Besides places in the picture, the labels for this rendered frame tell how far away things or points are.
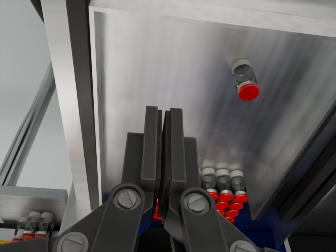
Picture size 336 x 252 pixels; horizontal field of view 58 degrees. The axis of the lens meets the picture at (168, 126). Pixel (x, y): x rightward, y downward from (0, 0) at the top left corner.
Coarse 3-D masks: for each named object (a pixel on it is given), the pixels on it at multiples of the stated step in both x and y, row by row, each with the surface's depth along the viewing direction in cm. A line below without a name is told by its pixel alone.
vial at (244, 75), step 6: (240, 60) 32; (246, 60) 32; (234, 66) 32; (240, 66) 32; (246, 66) 31; (234, 72) 32; (240, 72) 31; (246, 72) 31; (252, 72) 31; (234, 78) 32; (240, 78) 30; (246, 78) 30; (252, 78) 30; (240, 84) 30
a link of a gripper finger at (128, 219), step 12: (120, 192) 10; (132, 192) 10; (108, 204) 10; (120, 204) 10; (132, 204) 10; (144, 204) 10; (108, 216) 10; (120, 216) 10; (132, 216) 10; (108, 228) 9; (120, 228) 9; (132, 228) 9; (96, 240) 9; (108, 240) 9; (120, 240) 9; (132, 240) 9
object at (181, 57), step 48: (96, 0) 26; (144, 0) 27; (96, 48) 29; (144, 48) 32; (192, 48) 32; (240, 48) 32; (288, 48) 32; (96, 96) 32; (144, 96) 36; (192, 96) 36; (288, 96) 36; (96, 144) 38; (240, 144) 43; (288, 144) 42
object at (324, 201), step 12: (324, 192) 46; (312, 204) 49; (324, 204) 54; (300, 216) 52; (312, 216) 58; (324, 216) 58; (276, 228) 61; (288, 228) 56; (300, 228) 61; (312, 228) 61; (324, 228) 61; (276, 240) 60
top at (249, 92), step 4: (248, 84) 29; (252, 84) 29; (240, 88) 30; (244, 88) 30; (248, 88) 30; (252, 88) 30; (256, 88) 30; (240, 92) 30; (244, 92) 30; (248, 92) 30; (252, 92) 30; (256, 92) 30; (240, 96) 30; (244, 96) 30; (248, 96) 30; (252, 96) 30; (256, 96) 30; (244, 100) 31; (248, 100) 31
